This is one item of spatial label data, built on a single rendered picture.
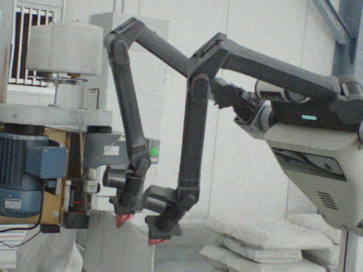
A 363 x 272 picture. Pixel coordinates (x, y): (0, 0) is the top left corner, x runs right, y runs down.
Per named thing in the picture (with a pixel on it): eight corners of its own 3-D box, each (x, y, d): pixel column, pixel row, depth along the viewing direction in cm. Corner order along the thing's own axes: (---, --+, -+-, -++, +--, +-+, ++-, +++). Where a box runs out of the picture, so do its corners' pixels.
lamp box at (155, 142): (158, 164, 260) (161, 139, 260) (147, 164, 258) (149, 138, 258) (149, 162, 267) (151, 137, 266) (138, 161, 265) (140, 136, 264)
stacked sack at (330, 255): (395, 266, 557) (397, 247, 556) (325, 269, 523) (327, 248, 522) (354, 252, 595) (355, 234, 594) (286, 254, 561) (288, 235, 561)
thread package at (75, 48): (108, 79, 226) (113, 24, 226) (57, 74, 218) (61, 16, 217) (88, 78, 241) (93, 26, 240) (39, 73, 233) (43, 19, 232)
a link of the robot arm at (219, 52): (209, 42, 164) (206, 21, 172) (185, 89, 172) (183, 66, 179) (377, 103, 176) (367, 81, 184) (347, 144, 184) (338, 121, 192)
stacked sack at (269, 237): (336, 252, 524) (338, 232, 524) (260, 254, 492) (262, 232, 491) (299, 239, 561) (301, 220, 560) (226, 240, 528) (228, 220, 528)
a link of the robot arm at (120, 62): (128, 39, 211) (118, 32, 221) (109, 43, 210) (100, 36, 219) (154, 171, 227) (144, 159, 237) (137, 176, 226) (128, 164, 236)
